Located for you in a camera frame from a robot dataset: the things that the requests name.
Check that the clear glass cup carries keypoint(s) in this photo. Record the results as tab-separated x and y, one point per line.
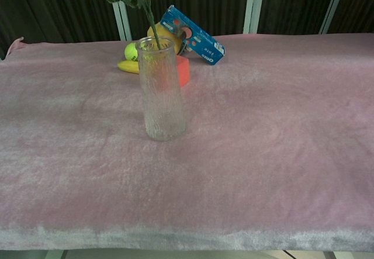
160	92

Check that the pink plush table cloth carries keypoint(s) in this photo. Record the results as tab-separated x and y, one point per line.
187	142

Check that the pink foam cube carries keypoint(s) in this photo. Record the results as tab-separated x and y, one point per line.
183	70

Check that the yellow banana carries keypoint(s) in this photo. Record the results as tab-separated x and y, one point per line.
128	66

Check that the blue Oreo cookie box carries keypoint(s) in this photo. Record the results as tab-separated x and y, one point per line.
194	35

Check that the yellow-green tennis ball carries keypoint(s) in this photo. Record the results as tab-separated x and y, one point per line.
131	52

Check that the white partition post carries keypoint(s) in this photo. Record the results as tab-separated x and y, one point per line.
253	6
122	20
333	6

